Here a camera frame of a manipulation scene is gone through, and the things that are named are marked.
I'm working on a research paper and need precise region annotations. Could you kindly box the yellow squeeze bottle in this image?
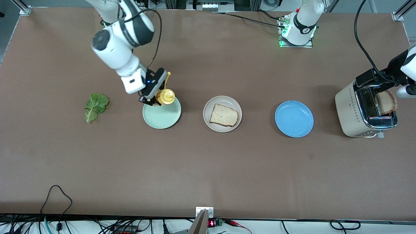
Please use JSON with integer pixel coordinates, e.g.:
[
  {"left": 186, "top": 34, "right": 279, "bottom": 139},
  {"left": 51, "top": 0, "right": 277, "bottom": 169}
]
[{"left": 154, "top": 72, "right": 176, "bottom": 107}]

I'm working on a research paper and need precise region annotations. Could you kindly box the green lettuce leaf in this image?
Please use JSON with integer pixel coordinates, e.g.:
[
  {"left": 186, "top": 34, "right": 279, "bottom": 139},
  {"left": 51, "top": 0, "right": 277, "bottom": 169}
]
[{"left": 83, "top": 93, "right": 110, "bottom": 124}]

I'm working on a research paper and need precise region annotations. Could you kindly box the light bread slice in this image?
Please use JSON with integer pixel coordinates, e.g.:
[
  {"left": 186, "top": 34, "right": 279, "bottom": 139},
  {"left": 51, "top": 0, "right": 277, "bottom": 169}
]
[{"left": 209, "top": 104, "right": 239, "bottom": 127}]

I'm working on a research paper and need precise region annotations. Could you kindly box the mint green plate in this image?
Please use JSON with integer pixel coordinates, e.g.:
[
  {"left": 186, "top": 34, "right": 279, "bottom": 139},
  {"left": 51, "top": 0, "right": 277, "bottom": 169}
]
[{"left": 142, "top": 97, "right": 182, "bottom": 129}]

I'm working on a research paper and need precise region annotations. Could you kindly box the beige plate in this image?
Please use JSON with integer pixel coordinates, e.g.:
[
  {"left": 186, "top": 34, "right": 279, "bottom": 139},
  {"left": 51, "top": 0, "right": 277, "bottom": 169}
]
[{"left": 203, "top": 95, "right": 243, "bottom": 133}]

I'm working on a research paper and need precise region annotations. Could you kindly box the blue plate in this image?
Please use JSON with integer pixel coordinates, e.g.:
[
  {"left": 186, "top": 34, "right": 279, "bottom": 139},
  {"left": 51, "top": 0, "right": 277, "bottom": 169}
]
[{"left": 275, "top": 100, "right": 314, "bottom": 138}]

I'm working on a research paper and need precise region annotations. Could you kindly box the dark crust bread slice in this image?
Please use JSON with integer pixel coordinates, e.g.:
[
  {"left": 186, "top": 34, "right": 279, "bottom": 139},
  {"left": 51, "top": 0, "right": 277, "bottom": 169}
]
[{"left": 374, "top": 90, "right": 398, "bottom": 115}]

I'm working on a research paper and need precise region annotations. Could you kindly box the cream chrome toaster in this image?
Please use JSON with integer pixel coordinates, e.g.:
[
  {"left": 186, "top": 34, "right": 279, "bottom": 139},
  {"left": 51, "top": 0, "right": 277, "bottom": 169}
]
[{"left": 335, "top": 78, "right": 399, "bottom": 138}]

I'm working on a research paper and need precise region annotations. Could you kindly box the control box with white lights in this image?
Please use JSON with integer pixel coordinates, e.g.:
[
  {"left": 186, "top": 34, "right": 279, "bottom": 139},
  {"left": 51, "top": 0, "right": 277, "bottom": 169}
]
[{"left": 186, "top": 0, "right": 235, "bottom": 12}]

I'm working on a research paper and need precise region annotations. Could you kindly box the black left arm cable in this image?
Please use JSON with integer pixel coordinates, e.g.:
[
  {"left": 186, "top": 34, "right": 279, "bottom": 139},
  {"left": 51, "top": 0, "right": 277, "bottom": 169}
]
[{"left": 354, "top": 0, "right": 390, "bottom": 82}]

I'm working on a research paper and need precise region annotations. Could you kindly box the aluminium frame profile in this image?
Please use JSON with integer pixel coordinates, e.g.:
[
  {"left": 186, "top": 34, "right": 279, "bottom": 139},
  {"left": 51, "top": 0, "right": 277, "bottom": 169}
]
[
  {"left": 392, "top": 0, "right": 416, "bottom": 22},
  {"left": 10, "top": 0, "right": 32, "bottom": 16}
]

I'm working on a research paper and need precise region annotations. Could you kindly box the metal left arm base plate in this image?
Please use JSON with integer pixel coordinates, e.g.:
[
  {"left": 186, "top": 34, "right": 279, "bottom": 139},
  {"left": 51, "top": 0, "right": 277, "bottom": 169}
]
[{"left": 279, "top": 16, "right": 313, "bottom": 48}]

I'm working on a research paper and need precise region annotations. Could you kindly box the short black table cable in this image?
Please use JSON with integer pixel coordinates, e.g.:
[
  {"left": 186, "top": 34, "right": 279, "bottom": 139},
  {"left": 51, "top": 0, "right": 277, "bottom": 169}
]
[{"left": 256, "top": 9, "right": 285, "bottom": 20}]

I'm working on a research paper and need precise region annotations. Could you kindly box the white metal bracket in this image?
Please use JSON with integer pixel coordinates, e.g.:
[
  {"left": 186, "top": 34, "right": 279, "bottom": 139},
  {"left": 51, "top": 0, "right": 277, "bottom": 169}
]
[{"left": 196, "top": 207, "right": 214, "bottom": 219}]

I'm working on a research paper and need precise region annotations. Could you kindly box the long black table cable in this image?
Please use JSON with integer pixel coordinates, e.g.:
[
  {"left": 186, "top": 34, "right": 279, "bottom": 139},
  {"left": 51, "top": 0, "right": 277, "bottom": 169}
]
[{"left": 211, "top": 12, "right": 286, "bottom": 28}]

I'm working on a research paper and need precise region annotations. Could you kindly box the grey aluminium camera pole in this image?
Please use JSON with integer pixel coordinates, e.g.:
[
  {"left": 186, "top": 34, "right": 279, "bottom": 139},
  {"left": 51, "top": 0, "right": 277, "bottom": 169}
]
[{"left": 188, "top": 209, "right": 209, "bottom": 234}]

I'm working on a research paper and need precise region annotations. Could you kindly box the black coiled cable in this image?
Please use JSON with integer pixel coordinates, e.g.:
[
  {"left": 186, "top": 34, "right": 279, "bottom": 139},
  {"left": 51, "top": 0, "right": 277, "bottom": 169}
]
[{"left": 330, "top": 220, "right": 362, "bottom": 230}]

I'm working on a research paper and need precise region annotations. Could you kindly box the red clip wire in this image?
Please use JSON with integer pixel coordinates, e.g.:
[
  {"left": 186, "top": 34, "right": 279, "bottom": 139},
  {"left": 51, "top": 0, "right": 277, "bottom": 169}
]
[{"left": 224, "top": 219, "right": 253, "bottom": 234}]

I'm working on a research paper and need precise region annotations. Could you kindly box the black looped cable with ferrite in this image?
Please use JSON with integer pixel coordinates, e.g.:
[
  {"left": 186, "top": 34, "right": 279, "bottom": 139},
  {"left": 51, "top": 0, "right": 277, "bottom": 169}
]
[{"left": 40, "top": 185, "right": 73, "bottom": 233}]

